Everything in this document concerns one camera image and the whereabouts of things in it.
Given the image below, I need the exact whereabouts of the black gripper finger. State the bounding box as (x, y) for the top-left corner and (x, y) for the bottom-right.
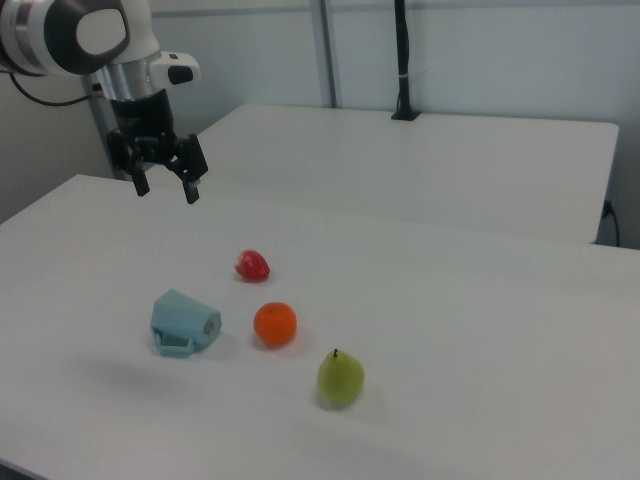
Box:
(106, 128), (152, 198)
(165, 132), (210, 206)

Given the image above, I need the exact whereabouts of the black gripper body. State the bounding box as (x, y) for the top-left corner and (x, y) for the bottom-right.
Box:
(108, 89), (179, 154)

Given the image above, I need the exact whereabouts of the light blue hexagonal mug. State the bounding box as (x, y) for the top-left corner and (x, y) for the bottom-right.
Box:
(149, 288), (223, 359)

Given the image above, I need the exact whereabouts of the orange fruit toy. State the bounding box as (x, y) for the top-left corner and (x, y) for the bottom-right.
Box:
(252, 301), (299, 349)

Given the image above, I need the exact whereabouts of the white side table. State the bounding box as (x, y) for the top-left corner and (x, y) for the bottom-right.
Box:
(196, 102), (621, 246)

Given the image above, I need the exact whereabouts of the green pear toy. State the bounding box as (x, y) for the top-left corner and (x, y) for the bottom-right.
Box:
(315, 347), (366, 407)

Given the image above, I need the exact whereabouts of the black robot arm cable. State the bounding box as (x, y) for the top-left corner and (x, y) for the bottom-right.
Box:
(8, 73), (107, 108)

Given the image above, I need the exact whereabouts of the black camera pole with base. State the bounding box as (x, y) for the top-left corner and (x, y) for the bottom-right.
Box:
(390, 0), (421, 122)

